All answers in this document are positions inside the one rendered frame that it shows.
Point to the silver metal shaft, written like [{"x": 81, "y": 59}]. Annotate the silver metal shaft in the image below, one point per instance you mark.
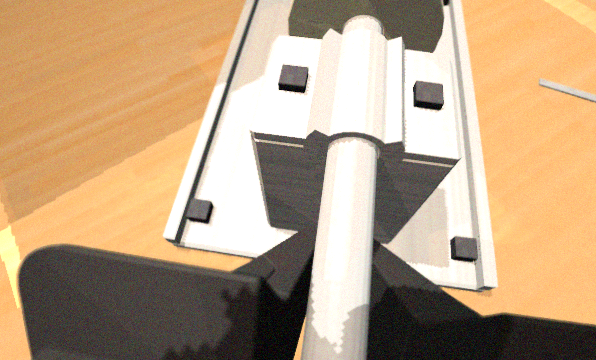
[{"x": 337, "y": 316}]

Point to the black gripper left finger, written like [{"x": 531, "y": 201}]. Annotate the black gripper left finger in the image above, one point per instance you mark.
[{"x": 119, "y": 306}]

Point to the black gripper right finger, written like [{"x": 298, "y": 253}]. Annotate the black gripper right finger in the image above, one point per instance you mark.
[{"x": 411, "y": 318}]

